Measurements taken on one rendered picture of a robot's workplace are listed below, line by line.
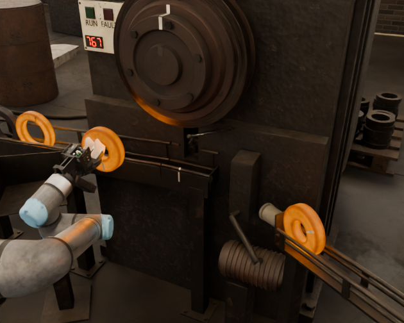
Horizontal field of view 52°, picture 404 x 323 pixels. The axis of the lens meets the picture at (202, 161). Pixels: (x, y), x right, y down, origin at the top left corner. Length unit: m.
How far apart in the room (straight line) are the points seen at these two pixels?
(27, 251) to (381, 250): 1.88
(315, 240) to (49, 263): 0.69
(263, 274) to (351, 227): 1.18
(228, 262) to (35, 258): 0.71
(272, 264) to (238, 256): 0.11
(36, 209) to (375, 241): 1.79
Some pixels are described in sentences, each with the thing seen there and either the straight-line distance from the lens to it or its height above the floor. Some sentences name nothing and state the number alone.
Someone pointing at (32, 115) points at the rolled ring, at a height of 0.79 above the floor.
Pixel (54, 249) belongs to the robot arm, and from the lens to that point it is 0.94.
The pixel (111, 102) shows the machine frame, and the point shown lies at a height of 0.87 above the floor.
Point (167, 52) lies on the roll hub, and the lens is 1.24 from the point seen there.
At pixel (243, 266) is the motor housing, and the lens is 1.41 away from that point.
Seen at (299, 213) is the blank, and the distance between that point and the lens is 1.22.
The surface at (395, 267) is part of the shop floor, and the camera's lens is 2.33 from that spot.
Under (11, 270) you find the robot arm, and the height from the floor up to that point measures 0.90.
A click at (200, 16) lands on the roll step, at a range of 1.24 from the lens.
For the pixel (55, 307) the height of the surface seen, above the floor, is 0.01.
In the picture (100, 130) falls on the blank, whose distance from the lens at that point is 1.38.
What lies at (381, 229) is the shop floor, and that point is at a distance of 2.55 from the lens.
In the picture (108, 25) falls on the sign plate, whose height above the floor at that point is 1.16.
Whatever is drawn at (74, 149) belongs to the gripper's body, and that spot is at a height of 0.88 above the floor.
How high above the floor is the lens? 1.47
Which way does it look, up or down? 30 degrees down
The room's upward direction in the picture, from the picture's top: straight up
